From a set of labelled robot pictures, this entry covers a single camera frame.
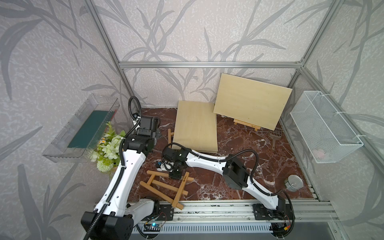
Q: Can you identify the white wire mesh basket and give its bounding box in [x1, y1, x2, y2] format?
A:
[290, 91, 364, 164]

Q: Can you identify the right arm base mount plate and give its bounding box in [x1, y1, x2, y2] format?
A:
[252, 199, 296, 221]

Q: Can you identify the aluminium front rail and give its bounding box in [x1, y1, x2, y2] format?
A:
[165, 199, 340, 224]

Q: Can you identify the wooden easel frame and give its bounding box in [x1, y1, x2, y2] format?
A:
[234, 119, 261, 131]
[140, 171, 194, 210]
[167, 129, 174, 144]

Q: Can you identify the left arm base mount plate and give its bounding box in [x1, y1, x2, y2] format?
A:
[149, 204, 175, 222]

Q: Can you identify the clear plastic wall tray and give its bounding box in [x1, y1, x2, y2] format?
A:
[42, 94, 120, 163]

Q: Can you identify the artificial flower bouquet in pot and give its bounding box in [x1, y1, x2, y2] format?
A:
[90, 122, 126, 176]

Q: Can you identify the brown plastic grid piece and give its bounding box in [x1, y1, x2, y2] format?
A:
[269, 128, 283, 151]

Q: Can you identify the light plywood board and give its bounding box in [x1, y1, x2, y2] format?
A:
[173, 101, 218, 154]
[214, 74, 292, 130]

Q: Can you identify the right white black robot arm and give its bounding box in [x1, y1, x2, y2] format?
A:
[156, 143, 295, 220]

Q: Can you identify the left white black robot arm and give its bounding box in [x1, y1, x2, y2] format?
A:
[81, 96, 161, 240]

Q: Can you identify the round metal tin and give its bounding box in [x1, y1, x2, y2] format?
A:
[285, 175, 304, 192]

